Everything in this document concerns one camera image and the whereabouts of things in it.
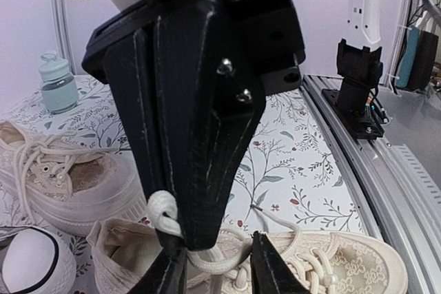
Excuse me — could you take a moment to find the grey sneaker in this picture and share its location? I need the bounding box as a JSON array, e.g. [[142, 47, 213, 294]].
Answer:
[[1, 226, 76, 293]]

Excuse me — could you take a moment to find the floral patterned table mat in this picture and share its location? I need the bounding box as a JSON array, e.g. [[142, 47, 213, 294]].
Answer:
[[1, 76, 365, 293]]

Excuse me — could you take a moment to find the beige sneaker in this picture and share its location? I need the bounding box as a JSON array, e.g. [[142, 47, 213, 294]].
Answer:
[[1, 120, 147, 237], [87, 191, 409, 293]]

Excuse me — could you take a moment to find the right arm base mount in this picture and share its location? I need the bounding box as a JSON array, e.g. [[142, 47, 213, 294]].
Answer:
[[322, 39, 384, 140]]

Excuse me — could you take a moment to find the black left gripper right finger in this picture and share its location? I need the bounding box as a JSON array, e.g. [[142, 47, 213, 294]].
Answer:
[[250, 231, 309, 294]]

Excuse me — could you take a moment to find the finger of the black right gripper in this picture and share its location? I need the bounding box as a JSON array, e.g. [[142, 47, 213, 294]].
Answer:
[[154, 0, 265, 250], [103, 21, 172, 198]]

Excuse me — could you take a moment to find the aluminium front rail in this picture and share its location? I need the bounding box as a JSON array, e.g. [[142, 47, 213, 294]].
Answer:
[[301, 76, 440, 293]]

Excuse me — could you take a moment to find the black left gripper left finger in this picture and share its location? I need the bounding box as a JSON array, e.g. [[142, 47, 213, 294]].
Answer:
[[132, 231, 187, 294]]

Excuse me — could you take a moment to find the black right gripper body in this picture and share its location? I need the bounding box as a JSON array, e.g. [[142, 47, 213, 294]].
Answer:
[[81, 0, 306, 94]]

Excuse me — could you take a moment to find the right aluminium frame post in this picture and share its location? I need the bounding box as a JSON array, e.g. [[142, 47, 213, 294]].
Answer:
[[51, 0, 74, 72]]

